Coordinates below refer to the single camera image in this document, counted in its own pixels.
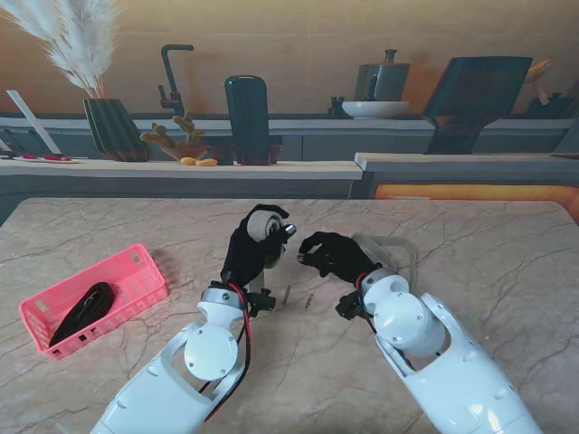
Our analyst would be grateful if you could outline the red black arm cable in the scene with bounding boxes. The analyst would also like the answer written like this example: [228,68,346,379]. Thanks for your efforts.
[355,273,417,376]
[198,282,253,417]

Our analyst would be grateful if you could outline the pale grey braided belt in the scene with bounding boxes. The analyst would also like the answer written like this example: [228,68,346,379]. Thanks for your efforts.
[350,232,420,295]

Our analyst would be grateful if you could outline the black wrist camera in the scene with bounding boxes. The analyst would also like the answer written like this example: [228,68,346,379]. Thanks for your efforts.
[248,288,278,318]
[334,291,365,321]

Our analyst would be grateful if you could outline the dark brown braided belt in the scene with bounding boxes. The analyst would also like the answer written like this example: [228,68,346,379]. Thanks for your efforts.
[47,281,117,348]

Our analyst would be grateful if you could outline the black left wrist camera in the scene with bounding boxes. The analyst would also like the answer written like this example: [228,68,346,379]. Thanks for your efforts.
[248,288,278,318]

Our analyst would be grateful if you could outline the red black left arm cable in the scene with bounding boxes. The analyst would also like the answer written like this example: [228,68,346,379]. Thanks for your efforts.
[198,282,253,417]

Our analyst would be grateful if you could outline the printed kitchen scene backdrop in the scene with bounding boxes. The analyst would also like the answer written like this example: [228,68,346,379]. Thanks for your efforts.
[0,0,579,200]

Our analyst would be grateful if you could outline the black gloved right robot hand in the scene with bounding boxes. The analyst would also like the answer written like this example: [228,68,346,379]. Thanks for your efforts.
[296,231,384,287]

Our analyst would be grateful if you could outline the red black right arm cable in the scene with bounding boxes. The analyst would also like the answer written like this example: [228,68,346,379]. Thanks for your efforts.
[355,273,417,376]

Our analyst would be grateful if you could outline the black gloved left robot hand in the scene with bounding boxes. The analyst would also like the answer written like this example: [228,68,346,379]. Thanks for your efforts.
[220,203,299,290]

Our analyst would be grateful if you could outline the tan braided belt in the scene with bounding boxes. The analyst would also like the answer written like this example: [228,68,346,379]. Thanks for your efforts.
[247,210,284,295]

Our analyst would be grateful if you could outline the pink plastic storage basket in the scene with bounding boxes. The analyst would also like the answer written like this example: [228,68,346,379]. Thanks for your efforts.
[19,242,170,362]

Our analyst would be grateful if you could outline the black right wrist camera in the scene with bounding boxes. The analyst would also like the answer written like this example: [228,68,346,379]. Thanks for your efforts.
[334,291,365,321]

